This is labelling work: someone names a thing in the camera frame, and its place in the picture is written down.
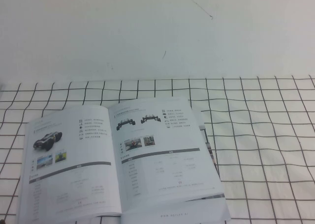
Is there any white black-grid tablecloth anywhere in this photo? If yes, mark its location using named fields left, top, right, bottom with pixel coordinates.
left=0, top=75, right=315, bottom=224

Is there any white product catalogue book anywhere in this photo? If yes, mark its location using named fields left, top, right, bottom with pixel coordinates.
left=16, top=97, right=231, bottom=224

